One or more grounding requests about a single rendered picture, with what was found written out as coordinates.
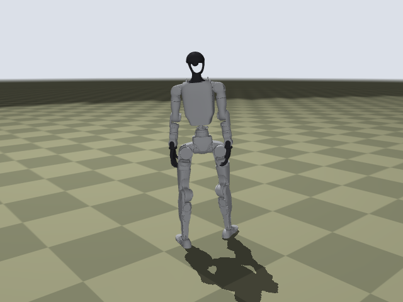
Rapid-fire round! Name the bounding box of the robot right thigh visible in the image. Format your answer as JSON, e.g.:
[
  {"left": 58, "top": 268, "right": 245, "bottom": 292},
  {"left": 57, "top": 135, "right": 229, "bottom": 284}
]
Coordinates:
[{"left": 212, "top": 140, "right": 230, "bottom": 198}]

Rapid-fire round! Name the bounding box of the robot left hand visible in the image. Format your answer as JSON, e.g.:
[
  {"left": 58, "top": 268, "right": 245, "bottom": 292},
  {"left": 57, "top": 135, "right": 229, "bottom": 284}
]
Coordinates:
[{"left": 169, "top": 142, "right": 178, "bottom": 168}]

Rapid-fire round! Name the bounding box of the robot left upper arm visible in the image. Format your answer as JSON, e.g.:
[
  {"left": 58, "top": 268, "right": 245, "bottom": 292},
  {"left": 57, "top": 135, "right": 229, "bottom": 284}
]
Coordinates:
[{"left": 171, "top": 84, "right": 182, "bottom": 122}]

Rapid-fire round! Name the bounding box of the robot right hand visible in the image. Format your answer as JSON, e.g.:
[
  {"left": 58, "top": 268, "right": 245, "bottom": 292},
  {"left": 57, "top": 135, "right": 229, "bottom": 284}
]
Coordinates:
[{"left": 220, "top": 141, "right": 232, "bottom": 166}]

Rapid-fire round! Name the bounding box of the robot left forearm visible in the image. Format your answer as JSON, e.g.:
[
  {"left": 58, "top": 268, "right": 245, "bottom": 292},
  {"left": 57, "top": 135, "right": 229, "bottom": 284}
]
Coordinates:
[{"left": 168, "top": 113, "right": 179, "bottom": 147}]

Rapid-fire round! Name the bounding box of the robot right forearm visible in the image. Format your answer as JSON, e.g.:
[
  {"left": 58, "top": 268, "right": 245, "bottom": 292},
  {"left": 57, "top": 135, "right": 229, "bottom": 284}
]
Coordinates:
[{"left": 220, "top": 110, "right": 233, "bottom": 146}]

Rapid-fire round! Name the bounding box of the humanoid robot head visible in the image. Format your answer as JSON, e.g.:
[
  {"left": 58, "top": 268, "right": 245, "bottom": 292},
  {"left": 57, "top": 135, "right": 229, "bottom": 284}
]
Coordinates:
[{"left": 186, "top": 52, "right": 205, "bottom": 83}]

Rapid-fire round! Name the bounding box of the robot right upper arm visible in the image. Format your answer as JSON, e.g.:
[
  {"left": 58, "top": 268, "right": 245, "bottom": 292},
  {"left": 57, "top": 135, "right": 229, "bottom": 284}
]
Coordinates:
[{"left": 211, "top": 82, "right": 227, "bottom": 121}]

